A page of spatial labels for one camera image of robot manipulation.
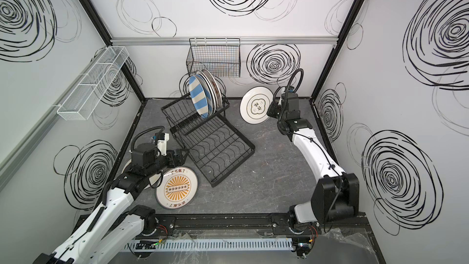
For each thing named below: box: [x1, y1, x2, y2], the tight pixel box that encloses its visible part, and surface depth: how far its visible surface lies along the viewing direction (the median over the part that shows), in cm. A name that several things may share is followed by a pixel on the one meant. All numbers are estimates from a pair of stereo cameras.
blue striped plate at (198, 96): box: [188, 75, 209, 119], surface depth 84 cm
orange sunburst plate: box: [155, 166, 199, 210], surface depth 84 cm
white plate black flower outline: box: [239, 86, 275, 125], surface depth 91 cm
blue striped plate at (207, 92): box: [195, 73, 214, 118], surface depth 76 cm
